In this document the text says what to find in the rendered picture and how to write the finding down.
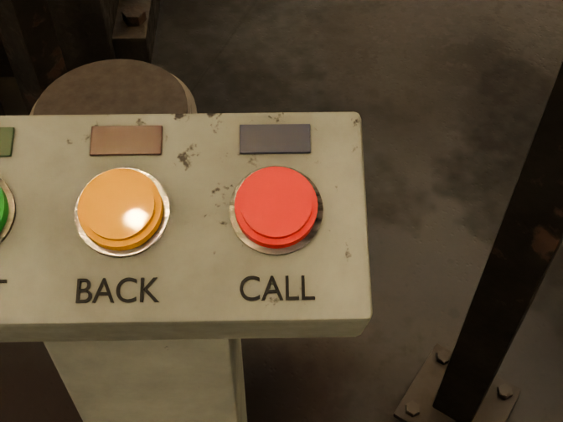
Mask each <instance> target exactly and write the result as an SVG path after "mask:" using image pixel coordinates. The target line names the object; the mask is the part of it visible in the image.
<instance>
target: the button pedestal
mask: <svg viewBox="0 0 563 422"><path fill-rule="evenodd" d="M257 124H310V130H311V153H285V154H240V125H257ZM92 126H163V144H162V155H140V156H90V134H91V127H92ZM0 127H14V136H13V150H12V156H11V157H0V187H1V188H2V190H3V191H4V192H5V194H6V197H7V200H8V218H7V221H6V223H5V225H4V227H3V230H2V231H1V232H0V342H44V345H45V346H46V348H47V350H48V352H49V355H50V357H51V358H52V360H53V362H54V365H55V367H56V368H57V370H58V372H59V375H60V377H61V378H62V380H63V382H64V384H65V387H66V388H67V390H68V392H69V394H70V397H71V398H72V400H73V402H74V404H75V407H76V408H77V410H78V412H79V414H80V417H81V418H82V420H83V422H247V413H246V402H245V382H244V372H243V361H242V350H241V340H240V339H241V338H294V337H357V336H359V335H361V333H362V332H363V330H364V329H365V327H366V326H367V324H368V323H369V321H370V319H371V317H372V314H373V310H372V295H371V280H370V266H369V237H368V222H367V208H366V192H365V178H364V149H363V134H362V120H361V117H360V115H359V113H357V112H354V111H352V112H274V113H197V114H119V115H41V116H0ZM266 167H286V168H290V169H291V170H294V171H296V172H299V173H300V174H302V175H303V176H304V177H305V178H306V179H307V180H308V181H309V182H310V183H311V185H312V187H313V189H314V191H315V193H316V196H317V199H318V212H317V217H316V221H315V223H314V225H313V227H312V229H311V231H310V232H309V233H308V235H307V236H306V237H305V238H304V239H302V240H301V241H299V242H298V243H296V244H294V245H292V246H289V247H286V248H280V249H273V248H267V247H263V246H261V245H258V244H256V243H254V242H253V241H251V240H250V239H249V238H247V237H246V236H245V234H244V233H243V232H242V230H241V229H240V226H239V225H238V223H237V220H236V216H235V197H236V194H237V192H238V189H239V187H240V185H241V184H242V183H243V182H244V181H245V180H246V179H247V178H248V177H249V176H250V175H251V174H252V173H254V172H256V171H258V170H261V169H262V168H266ZM118 168H128V169H132V170H136V171H138V172H141V173H143V174H144V175H146V176H147V177H148V178H150V179H151V180H152V181H153V182H154V184H155V185H156V187H157V189H158V191H159V193H160V196H161V198H162V201H163V217H162V221H161V223H160V225H159V227H158V229H157V231H156V232H155V234H154V235H153V236H152V237H151V238H150V239H149V240H148V241H146V242H145V243H144V244H141V245H139V246H137V247H136V248H133V249H130V250H109V249H106V248H103V247H101V246H99V245H98V244H96V243H95V242H94V241H92V240H91V239H90V237H89V236H88V235H87V234H86V233H85V231H84V230H83V229H82V227H81V225H80V221H79V218H78V203H79V200H80V195H81V194H82V192H83V190H84V189H85V187H86V185H87V184H88V183H89V182H90V181H91V180H92V179H93V178H95V177H96V176H98V175H100V174H102V173H103V172H106V171H109V170H112V169H118Z"/></svg>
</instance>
